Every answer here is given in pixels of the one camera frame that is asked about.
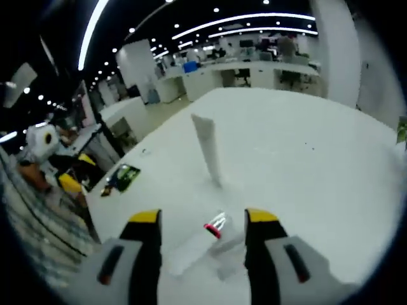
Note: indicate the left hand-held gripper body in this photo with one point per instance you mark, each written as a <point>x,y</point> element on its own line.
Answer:
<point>41,141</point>

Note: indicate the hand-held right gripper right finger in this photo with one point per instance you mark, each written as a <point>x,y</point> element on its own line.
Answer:
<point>280,263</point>

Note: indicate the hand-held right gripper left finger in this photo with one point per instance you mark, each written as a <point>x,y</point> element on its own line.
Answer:
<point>127,263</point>

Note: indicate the gold foil skincare sachet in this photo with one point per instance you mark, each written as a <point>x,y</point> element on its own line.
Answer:
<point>107,192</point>

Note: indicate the black green skincare packet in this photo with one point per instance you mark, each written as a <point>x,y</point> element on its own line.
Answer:
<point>124,178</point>

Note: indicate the red collar white skincare bottle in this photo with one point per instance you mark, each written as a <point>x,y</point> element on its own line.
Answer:
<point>203,248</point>

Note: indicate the white skincare tube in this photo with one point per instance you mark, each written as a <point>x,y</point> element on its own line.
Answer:
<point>210,149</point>

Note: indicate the blue storage box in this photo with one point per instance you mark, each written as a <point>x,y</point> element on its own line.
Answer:
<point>190,67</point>

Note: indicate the person's left hand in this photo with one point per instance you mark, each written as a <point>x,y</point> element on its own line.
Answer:
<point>33,176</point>

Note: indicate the white side desk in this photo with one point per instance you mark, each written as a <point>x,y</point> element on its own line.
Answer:
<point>122,117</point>

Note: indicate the small white table item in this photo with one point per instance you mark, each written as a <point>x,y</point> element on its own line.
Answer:
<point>145,152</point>

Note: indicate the green potted plant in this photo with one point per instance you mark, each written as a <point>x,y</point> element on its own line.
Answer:
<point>402,130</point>

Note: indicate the black office chair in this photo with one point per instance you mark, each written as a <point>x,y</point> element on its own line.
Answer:
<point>242,76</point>

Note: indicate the long white office desk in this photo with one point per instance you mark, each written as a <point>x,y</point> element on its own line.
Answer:
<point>241,73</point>

